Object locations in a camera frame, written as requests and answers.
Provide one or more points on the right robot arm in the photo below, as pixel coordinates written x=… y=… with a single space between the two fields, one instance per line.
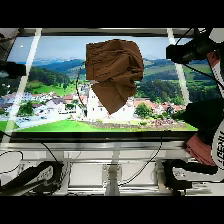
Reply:
x=206 y=45

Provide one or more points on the pink garment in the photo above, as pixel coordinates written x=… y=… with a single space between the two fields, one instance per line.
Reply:
x=200 y=150

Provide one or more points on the silver frame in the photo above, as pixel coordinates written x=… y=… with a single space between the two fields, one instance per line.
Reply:
x=90 y=173

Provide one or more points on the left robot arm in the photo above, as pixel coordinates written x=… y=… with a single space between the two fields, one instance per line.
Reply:
x=30 y=176

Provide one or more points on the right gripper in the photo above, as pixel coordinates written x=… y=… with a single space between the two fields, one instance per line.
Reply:
x=178 y=53

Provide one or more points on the brown pants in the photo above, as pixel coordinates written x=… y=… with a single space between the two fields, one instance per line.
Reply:
x=113 y=66

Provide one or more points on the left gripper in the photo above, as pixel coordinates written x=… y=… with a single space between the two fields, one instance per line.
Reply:
x=13 y=70

